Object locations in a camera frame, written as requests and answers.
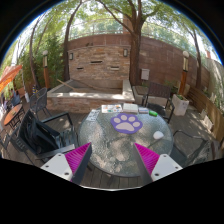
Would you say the green small object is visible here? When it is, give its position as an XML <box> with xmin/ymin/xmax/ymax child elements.
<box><xmin>149</xmin><ymin>111</ymin><xmax>158</xmax><ymax>117</ymax></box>

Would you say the purple paw print mousepad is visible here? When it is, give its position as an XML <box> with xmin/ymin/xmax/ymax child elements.
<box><xmin>110</xmin><ymin>113</ymin><xmax>143</xmax><ymax>134</ymax></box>

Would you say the wooden lamp post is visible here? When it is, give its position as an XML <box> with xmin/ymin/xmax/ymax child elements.
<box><xmin>42</xmin><ymin>50</ymin><xmax>50</xmax><ymax>89</ymax></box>
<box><xmin>179</xmin><ymin>51</ymin><xmax>189</xmax><ymax>95</ymax></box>

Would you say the wooden lamp post left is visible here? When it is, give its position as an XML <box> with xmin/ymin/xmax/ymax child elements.
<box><xmin>42</xmin><ymin>50</ymin><xmax>50</xmax><ymax>89</ymax></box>

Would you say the white square planter box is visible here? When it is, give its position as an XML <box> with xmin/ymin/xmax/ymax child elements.
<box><xmin>172</xmin><ymin>94</ymin><xmax>189</xmax><ymax>116</ymax></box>

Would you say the white closed book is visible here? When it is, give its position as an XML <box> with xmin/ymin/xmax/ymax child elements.
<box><xmin>123</xmin><ymin>103</ymin><xmax>138</xmax><ymax>113</ymax></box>

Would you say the black mesh chair left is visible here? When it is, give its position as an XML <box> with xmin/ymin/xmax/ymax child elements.
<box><xmin>30</xmin><ymin>87</ymin><xmax>50</xmax><ymax>115</ymax></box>

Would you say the round glass patio table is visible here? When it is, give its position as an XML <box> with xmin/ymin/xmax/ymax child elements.
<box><xmin>79</xmin><ymin>109</ymin><xmax>173</xmax><ymax>177</ymax></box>

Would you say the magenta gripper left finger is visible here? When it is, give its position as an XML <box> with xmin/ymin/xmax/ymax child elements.
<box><xmin>42</xmin><ymin>143</ymin><xmax>92</xmax><ymax>185</ymax></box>

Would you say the wooden lamp post right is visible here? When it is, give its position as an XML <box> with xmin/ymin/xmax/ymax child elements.
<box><xmin>179</xmin><ymin>51</ymin><xmax>189</xmax><ymax>95</ymax></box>

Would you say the round orange side table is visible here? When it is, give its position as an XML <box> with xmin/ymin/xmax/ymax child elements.
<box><xmin>4</xmin><ymin>104</ymin><xmax>25</xmax><ymax>129</ymax></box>

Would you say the dark chair behind table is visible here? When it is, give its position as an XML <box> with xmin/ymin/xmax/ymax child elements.
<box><xmin>141</xmin><ymin>82</ymin><xmax>175</xmax><ymax>123</ymax></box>

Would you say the black chair right near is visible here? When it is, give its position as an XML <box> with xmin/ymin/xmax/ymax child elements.
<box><xmin>170</xmin><ymin>130</ymin><xmax>212</xmax><ymax>168</ymax></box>

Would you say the large tree trunk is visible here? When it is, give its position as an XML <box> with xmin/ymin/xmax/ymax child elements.
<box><xmin>130</xmin><ymin>0</ymin><xmax>142</xmax><ymax>85</ymax></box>

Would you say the orange patio umbrella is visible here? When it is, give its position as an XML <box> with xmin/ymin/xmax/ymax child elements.
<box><xmin>0</xmin><ymin>65</ymin><xmax>22</xmax><ymax>92</ymax></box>

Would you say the patterned paper sheet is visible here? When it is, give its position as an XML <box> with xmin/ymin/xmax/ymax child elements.
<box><xmin>86</xmin><ymin>109</ymin><xmax>100</xmax><ymax>121</ymax></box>

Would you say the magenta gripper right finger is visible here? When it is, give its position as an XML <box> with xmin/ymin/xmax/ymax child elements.
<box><xmin>133</xmin><ymin>143</ymin><xmax>182</xmax><ymax>185</ymax></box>

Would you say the black chair left near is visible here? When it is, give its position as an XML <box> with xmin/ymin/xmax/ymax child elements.
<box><xmin>10</xmin><ymin>110</ymin><xmax>78</xmax><ymax>160</ymax></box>

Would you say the grey utility box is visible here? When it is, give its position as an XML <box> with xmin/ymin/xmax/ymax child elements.
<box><xmin>141</xmin><ymin>69</ymin><xmax>150</xmax><ymax>80</ymax></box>

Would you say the stone raised planter bed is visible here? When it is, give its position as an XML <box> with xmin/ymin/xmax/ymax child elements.
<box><xmin>47</xmin><ymin>80</ymin><xmax>135</xmax><ymax>113</ymax></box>

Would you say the colourful picture book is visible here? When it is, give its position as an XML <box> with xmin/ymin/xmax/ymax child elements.
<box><xmin>101</xmin><ymin>104</ymin><xmax>122</xmax><ymax>113</ymax></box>

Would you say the small grey booklet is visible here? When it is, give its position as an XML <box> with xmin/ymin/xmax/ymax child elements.
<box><xmin>138</xmin><ymin>107</ymin><xmax>149</xmax><ymax>114</ymax></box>

